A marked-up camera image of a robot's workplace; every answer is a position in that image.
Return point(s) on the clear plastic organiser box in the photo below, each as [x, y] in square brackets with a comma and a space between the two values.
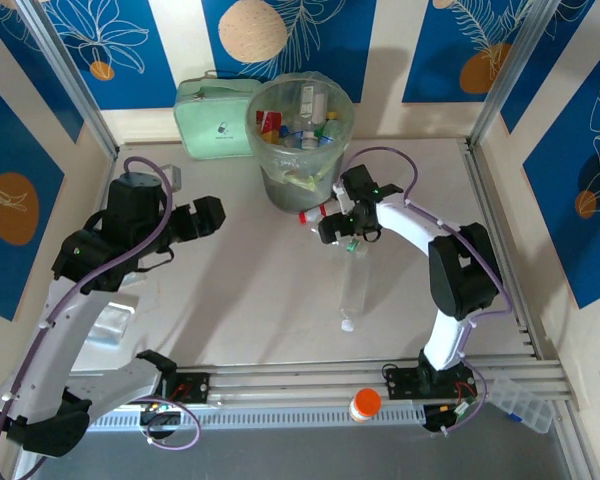
[522, 402]

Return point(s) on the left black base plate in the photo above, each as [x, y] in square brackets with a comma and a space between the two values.
[195, 387]

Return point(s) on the clear bottle round blue logo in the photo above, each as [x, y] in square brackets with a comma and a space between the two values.
[286, 134]

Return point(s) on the long aluminium base rail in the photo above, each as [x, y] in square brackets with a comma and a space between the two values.
[280, 377]

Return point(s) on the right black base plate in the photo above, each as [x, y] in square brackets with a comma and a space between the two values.
[400, 382]

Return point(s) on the tall clear bottle white cap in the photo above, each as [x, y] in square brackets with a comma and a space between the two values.
[352, 295]

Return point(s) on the grey metal sheet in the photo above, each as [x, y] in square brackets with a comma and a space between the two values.
[300, 455]

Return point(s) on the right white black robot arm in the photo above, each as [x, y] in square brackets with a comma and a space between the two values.
[410, 225]

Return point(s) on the aluminium frame post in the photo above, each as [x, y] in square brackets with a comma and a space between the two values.
[512, 75]
[72, 80]

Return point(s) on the green bottle yellow cap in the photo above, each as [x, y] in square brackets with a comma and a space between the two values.
[330, 130]

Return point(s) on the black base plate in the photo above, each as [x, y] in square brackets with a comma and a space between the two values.
[400, 382]
[195, 387]

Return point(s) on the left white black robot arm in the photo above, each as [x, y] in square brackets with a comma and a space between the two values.
[70, 330]

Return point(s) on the clear bottle red cap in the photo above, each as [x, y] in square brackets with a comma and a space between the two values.
[306, 217]

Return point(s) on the jar with orange lid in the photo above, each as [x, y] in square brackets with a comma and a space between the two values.
[365, 404]

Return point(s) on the aluminium side rail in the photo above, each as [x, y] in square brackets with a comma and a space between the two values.
[105, 185]
[525, 325]

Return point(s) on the grey waste bin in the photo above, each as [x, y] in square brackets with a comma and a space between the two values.
[285, 195]

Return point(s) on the small clear bottle green label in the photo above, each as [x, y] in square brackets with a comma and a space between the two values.
[353, 245]

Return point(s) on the yellow-green plastic bin liner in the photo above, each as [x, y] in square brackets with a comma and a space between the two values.
[260, 150]

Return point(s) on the mint green zip bag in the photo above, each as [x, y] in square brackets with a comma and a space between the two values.
[205, 120]

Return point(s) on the flat clear plastic packet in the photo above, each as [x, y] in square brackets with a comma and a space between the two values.
[112, 322]

